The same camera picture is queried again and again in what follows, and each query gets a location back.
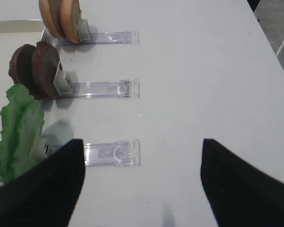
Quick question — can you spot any clear acrylic patty holder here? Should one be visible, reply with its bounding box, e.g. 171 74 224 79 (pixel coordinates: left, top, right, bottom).
53 70 140 98

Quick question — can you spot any clear acrylic lettuce holder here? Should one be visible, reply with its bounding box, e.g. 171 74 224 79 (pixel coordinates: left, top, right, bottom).
37 139 142 168

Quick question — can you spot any rear brown meat patty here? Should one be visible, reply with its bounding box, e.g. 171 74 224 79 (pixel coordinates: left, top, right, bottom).
32 41 62 100

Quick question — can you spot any clear acrylic bread holder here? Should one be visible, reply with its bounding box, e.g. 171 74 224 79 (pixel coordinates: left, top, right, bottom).
54 19 140 46

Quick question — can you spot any golden bread slice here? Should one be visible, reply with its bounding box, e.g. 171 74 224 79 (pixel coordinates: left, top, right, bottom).
60 0 81 44
39 0 66 40

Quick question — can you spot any front golden bread slice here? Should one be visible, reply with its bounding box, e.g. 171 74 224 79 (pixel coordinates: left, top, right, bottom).
39 0 66 40

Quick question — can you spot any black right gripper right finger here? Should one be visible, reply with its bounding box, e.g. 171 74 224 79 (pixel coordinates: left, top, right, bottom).
200 139 284 227

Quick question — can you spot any front brown meat patty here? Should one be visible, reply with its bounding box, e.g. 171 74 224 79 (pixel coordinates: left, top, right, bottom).
9 44 43 100

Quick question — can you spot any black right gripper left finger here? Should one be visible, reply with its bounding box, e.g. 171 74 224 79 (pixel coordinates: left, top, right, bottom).
0 139 86 227

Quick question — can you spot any green lettuce leaf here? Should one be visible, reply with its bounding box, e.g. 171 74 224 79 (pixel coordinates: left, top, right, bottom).
0 84 44 184

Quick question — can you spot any brown meat patty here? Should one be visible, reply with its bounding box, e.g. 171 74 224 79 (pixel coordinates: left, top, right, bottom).
32 41 62 100
9 44 43 100

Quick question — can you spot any rear golden bread slice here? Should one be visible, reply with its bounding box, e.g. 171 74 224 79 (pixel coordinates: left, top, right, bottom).
60 0 81 44

